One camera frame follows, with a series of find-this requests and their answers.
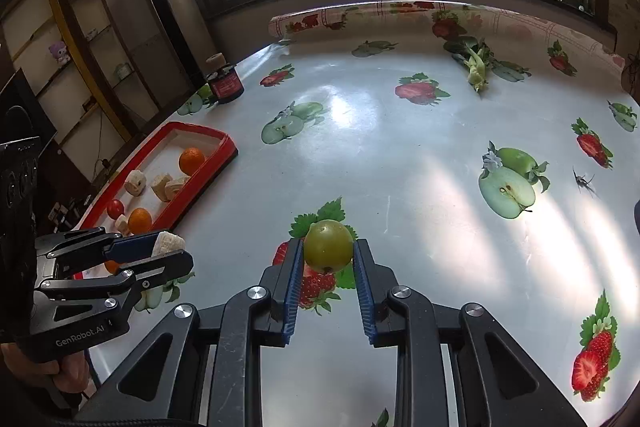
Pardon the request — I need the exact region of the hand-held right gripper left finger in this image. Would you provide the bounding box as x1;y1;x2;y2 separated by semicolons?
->
75;237;306;427

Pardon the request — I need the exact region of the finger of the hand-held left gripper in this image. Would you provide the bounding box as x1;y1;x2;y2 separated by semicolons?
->
34;227;162;275
34;249;195;313

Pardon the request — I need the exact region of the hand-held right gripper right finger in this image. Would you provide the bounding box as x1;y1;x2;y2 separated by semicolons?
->
352;238;588;427

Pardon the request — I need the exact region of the green round jujube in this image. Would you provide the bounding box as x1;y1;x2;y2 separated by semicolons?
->
304;219;354;274

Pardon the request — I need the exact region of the cork piece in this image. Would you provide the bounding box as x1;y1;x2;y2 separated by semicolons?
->
150;174;171;202

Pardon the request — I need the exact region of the red rimmed white tray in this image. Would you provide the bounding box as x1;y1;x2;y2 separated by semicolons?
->
72;122;238;280

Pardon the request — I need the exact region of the person's left hand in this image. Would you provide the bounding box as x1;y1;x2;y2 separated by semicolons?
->
2;342;93;395

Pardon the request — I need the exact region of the large orange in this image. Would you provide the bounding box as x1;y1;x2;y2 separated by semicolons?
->
178;147;207;175

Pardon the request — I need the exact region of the fruit printed tablecloth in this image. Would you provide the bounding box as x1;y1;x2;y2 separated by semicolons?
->
75;0;640;427

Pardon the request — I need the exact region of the black jar with red label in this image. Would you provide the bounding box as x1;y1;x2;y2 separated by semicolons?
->
206;63;245;105

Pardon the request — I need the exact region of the purple plush toy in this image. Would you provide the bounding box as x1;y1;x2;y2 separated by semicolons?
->
48;41;71;66

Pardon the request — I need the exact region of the standing air conditioner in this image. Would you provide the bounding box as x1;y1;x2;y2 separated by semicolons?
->
131;0;216;88

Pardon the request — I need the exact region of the green leafy vegetable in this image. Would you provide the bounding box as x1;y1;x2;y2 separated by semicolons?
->
444;36;493;92

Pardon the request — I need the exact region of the yellow framed wall shelf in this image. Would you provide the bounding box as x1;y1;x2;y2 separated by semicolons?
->
0;0;161;188

